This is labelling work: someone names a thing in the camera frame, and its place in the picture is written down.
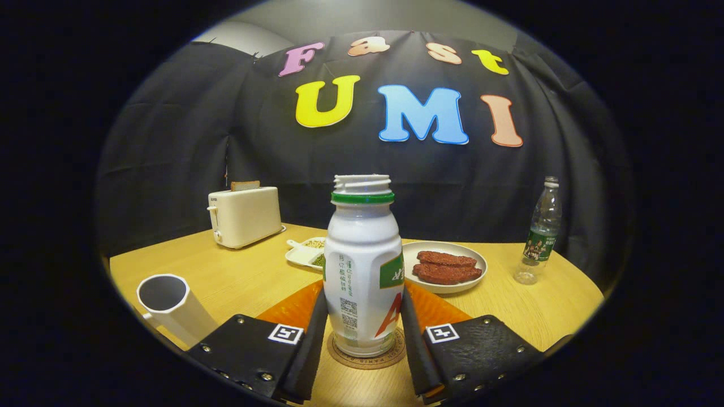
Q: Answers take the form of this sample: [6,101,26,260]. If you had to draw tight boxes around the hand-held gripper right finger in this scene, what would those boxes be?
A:
[399,281,544,405]

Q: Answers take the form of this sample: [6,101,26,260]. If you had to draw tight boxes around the cream toaster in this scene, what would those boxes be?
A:
[207,187,286,250]

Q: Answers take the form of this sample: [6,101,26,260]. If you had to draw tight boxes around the clear plastic water bottle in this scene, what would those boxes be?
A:
[514,176,563,285]

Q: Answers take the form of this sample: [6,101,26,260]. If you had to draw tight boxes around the red meat slice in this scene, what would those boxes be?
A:
[412,263,483,285]
[417,250,479,268]

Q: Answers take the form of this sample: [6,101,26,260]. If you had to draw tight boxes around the white juice bottle green label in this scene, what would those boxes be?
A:
[322,174,406,358]

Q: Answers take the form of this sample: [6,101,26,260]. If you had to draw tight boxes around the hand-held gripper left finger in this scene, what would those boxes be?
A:
[187,281,330,405]

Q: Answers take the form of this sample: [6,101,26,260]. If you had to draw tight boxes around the wooden table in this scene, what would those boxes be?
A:
[107,223,606,407]

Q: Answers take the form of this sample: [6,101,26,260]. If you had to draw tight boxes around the white divided dish with beans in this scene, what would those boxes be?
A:
[285,237,327,271]

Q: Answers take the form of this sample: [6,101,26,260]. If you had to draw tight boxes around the white cup with wooden handle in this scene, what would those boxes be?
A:
[136,274,218,348]

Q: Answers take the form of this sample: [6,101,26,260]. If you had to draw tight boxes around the white round plate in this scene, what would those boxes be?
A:
[402,241,488,295]

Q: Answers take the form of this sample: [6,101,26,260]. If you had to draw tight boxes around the round wooden coaster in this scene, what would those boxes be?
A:
[326,328,407,370]

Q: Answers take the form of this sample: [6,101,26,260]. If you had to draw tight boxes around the black backdrop cloth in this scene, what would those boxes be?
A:
[93,28,634,295]

